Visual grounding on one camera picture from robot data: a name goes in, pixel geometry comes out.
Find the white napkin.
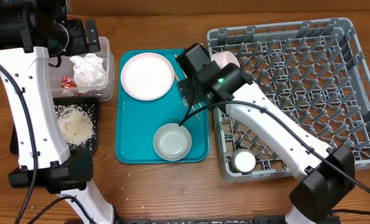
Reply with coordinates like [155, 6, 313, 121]
[70, 54, 107, 93]

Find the red snack wrapper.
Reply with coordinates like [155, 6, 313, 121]
[61, 76, 76, 88]

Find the white plate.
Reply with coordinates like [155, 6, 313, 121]
[121, 52, 174, 101]

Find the pink bowl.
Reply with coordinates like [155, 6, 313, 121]
[211, 51, 240, 68]

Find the grey bowl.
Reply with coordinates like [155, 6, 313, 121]
[153, 123, 192, 161]

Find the white cup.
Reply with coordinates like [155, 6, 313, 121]
[231, 149, 256, 173]

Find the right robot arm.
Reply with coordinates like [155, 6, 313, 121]
[176, 43, 370, 223]

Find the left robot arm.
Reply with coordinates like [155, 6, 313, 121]
[0, 0, 120, 223]

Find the clear plastic bin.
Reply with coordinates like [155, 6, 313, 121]
[49, 37, 115, 101]

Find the upper wooden chopstick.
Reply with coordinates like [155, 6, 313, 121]
[174, 54, 205, 113]

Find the teal serving tray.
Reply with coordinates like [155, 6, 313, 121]
[114, 49, 210, 164]

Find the black tray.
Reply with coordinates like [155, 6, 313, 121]
[9, 96, 100, 156]

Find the rice pile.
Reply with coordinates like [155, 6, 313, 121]
[55, 105, 95, 146]

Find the grey dish rack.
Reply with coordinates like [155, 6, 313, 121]
[206, 17, 370, 170]

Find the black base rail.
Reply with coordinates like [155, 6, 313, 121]
[117, 215, 286, 224]

